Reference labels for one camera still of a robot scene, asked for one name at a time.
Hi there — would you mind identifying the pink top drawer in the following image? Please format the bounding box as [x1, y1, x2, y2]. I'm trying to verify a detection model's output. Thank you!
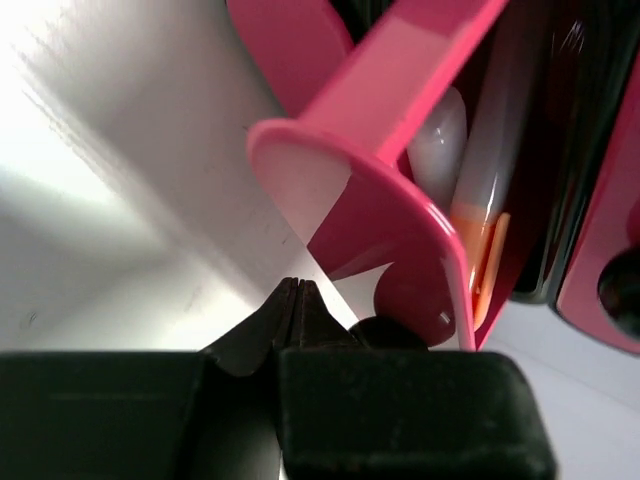
[556, 63, 639, 355]

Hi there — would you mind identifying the orange highlighter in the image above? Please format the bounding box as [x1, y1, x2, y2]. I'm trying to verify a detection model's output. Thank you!
[450, 24, 536, 330]

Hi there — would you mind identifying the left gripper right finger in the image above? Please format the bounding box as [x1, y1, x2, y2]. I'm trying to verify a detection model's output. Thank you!
[277, 278, 558, 479]

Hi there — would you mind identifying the green highlighter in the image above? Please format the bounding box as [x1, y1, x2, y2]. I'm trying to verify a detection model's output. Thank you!
[407, 87, 467, 213]

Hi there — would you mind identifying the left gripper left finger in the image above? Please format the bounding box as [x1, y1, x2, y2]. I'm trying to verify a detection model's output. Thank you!
[1, 278, 299, 479]

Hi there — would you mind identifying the black drawer cabinet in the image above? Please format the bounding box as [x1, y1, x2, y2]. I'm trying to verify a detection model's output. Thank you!
[329, 0, 640, 306]

